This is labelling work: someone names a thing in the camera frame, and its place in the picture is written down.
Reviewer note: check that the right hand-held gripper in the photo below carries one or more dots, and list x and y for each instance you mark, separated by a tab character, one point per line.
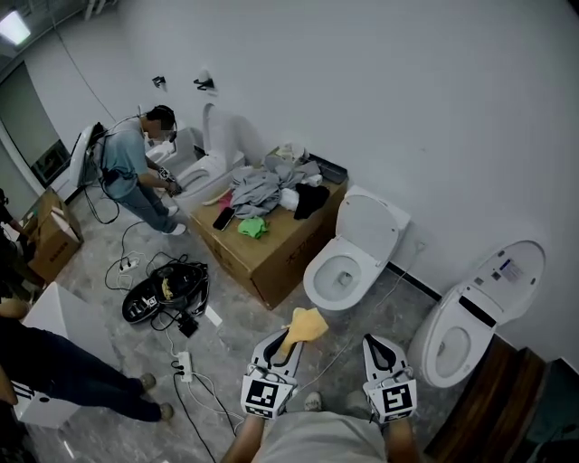
393	398

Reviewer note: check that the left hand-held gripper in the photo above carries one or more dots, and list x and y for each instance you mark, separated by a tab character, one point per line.
267	393

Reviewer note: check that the yellow cloth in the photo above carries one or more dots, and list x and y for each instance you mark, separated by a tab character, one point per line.
307	325

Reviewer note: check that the person's left forearm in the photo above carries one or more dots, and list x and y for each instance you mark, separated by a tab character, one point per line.
246	436

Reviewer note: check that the person's right forearm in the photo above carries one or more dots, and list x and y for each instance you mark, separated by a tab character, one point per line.
401	441

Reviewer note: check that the white toilet lid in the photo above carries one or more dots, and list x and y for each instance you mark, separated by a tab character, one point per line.
366	226
80	154

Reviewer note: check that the white smart toilet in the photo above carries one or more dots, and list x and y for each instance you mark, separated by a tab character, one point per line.
497	280

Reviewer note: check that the white toilet body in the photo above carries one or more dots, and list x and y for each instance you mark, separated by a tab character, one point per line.
401	216

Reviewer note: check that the person's left shoe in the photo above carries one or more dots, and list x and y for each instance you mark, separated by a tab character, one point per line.
313	401

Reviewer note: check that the white adapter box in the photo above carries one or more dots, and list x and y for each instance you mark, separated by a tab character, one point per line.
214	315

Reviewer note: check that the person's white shirt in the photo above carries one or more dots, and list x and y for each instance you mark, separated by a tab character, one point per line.
321	436

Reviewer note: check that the white power strip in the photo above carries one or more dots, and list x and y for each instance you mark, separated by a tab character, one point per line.
128	265
185	364

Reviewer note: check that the black adapter box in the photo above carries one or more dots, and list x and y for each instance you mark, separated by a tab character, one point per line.
187	327

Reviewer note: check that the large cardboard box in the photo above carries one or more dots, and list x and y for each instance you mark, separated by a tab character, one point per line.
280	246

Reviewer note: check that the dark wooden platform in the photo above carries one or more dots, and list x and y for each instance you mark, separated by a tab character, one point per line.
488	398

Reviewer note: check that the black open case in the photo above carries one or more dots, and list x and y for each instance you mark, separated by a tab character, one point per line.
181	285

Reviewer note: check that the green cloth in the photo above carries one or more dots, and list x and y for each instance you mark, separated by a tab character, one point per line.
253	227

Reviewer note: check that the black smartphone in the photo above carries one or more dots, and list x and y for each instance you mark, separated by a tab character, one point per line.
223	219

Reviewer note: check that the white foam bag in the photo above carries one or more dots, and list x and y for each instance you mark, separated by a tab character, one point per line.
289	199

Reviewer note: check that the black cloth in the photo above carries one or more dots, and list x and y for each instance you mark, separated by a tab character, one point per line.
310	201

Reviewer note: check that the pile of grey clothes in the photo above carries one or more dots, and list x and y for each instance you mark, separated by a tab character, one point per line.
258	190

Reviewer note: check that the white plastic pipe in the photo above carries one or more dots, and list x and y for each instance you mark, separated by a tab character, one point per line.
312	180

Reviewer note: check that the dark grey tray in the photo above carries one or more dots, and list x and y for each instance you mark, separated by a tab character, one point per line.
332	169

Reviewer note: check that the clear plastic bags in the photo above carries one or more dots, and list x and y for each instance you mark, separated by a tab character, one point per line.
291	153

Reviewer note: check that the white cabinet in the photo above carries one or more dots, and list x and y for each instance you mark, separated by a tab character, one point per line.
68	312

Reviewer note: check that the small cardboard box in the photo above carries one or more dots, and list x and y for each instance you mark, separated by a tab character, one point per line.
52	239

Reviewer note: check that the ceiling light panel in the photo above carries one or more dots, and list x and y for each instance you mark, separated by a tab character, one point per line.
13	28

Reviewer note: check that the black wall bracket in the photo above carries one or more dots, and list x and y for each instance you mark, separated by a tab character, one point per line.
203	82
159	81

